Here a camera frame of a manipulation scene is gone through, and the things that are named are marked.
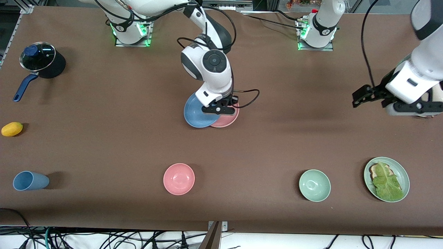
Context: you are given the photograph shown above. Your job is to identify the blue shallow bowl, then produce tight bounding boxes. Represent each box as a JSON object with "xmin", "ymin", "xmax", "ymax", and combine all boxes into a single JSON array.
[{"xmin": 183, "ymin": 93, "xmax": 222, "ymax": 128}]

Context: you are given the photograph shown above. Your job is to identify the black pot with blue handle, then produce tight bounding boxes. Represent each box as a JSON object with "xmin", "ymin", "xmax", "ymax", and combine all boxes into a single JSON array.
[{"xmin": 13, "ymin": 42, "xmax": 66, "ymax": 102}]

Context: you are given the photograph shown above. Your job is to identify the small green deep bowl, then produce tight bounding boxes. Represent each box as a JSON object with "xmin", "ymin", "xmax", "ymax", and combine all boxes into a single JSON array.
[{"xmin": 299, "ymin": 169, "xmax": 331, "ymax": 202}]

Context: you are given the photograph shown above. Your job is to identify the green shallow bowl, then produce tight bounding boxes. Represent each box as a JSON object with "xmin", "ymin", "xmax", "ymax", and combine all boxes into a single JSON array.
[{"xmin": 363, "ymin": 157, "xmax": 410, "ymax": 203}]

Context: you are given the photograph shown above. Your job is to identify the aluminium frame profile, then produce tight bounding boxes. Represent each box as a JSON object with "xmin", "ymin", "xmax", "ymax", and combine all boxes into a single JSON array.
[{"xmin": 202, "ymin": 0, "xmax": 254, "ymax": 11}]

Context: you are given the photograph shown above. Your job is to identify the pink shallow bowl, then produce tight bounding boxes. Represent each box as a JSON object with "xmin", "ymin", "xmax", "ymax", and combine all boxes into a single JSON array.
[{"xmin": 209, "ymin": 103, "xmax": 240, "ymax": 128}]

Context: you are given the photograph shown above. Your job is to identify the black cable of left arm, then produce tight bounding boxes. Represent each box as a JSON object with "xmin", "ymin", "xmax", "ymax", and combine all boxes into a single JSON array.
[{"xmin": 361, "ymin": 0, "xmax": 381, "ymax": 89}]

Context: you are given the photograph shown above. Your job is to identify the small pink deep bowl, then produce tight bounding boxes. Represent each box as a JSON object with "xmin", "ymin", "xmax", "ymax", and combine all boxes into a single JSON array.
[{"xmin": 163, "ymin": 163, "xmax": 195, "ymax": 196}]

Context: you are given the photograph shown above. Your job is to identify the green lettuce leaf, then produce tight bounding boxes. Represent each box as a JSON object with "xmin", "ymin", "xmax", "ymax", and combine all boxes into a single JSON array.
[{"xmin": 372, "ymin": 162, "xmax": 404, "ymax": 202}]

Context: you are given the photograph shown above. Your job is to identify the dark metal bar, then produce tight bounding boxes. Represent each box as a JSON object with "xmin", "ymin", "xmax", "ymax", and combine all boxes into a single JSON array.
[{"xmin": 198, "ymin": 221, "xmax": 222, "ymax": 249}]

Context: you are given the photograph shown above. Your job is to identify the short black table cable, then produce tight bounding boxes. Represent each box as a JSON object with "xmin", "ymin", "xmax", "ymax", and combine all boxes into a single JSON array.
[{"xmin": 274, "ymin": 10, "xmax": 303, "ymax": 22}]

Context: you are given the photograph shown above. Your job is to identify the orange artificial flowers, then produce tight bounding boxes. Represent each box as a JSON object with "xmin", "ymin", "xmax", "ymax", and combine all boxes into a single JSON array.
[{"xmin": 286, "ymin": 0, "xmax": 324, "ymax": 10}]

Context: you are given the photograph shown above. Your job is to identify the blue plastic cup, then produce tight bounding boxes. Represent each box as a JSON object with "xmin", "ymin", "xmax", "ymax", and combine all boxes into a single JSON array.
[{"xmin": 13, "ymin": 171, "xmax": 50, "ymax": 191}]

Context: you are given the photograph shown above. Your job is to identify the black looping floor cable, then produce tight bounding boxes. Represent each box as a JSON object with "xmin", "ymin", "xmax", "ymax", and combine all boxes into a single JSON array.
[{"xmin": 0, "ymin": 207, "xmax": 37, "ymax": 249}]

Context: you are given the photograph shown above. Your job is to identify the brown table cover sheet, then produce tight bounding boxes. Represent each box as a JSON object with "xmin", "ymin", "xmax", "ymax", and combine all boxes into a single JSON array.
[{"xmin": 0, "ymin": 6, "xmax": 443, "ymax": 236}]

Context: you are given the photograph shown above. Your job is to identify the toast bread slice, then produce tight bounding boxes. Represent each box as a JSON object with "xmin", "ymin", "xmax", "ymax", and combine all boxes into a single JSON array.
[{"xmin": 369, "ymin": 164, "xmax": 391, "ymax": 180}]

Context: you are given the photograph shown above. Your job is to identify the metal base plate of left arm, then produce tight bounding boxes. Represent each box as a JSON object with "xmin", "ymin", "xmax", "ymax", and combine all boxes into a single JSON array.
[{"xmin": 297, "ymin": 18, "xmax": 335, "ymax": 52}]

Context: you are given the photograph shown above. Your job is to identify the long black table cable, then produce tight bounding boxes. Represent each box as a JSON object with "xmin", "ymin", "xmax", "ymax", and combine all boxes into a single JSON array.
[{"xmin": 242, "ymin": 14, "xmax": 302, "ymax": 30}]

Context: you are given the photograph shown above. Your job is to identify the metal base plate of right arm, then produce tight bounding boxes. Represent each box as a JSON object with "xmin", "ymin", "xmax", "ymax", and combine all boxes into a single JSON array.
[{"xmin": 114, "ymin": 16, "xmax": 153, "ymax": 47}]

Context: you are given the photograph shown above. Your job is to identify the yellow toy lemon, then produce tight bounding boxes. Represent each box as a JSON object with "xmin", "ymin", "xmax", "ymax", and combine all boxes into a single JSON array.
[{"xmin": 1, "ymin": 122, "xmax": 24, "ymax": 137}]

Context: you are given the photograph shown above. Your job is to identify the glass lid with blue knob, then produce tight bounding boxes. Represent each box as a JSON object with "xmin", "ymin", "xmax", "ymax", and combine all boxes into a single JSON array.
[{"xmin": 20, "ymin": 42, "xmax": 56, "ymax": 72}]

